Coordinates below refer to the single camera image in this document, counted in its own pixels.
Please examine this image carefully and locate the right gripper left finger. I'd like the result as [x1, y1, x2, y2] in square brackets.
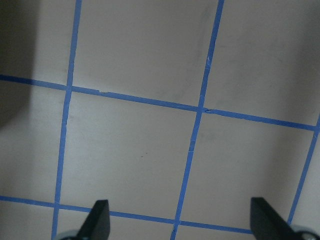
[75, 200, 111, 240]

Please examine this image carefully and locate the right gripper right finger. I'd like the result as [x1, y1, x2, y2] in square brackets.
[250, 197, 306, 240]

